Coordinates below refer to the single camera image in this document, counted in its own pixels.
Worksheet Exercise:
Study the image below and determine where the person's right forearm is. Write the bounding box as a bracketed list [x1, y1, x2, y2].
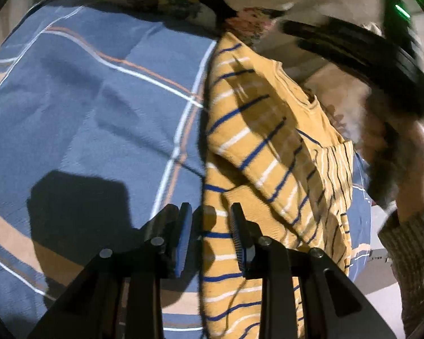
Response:
[377, 184, 424, 339]

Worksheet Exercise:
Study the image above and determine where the blue striped blanket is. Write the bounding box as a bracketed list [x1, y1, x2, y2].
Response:
[0, 0, 375, 339]

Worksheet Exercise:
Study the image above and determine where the person's right hand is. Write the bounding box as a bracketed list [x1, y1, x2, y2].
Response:
[365, 91, 424, 220]

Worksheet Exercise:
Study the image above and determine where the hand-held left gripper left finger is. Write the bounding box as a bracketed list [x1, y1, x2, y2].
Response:
[28, 202, 193, 339]

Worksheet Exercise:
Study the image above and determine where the yellow striped sweater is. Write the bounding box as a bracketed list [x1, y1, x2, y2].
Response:
[198, 32, 356, 339]

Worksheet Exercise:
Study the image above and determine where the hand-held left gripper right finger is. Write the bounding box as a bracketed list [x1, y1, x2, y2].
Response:
[230, 203, 398, 339]

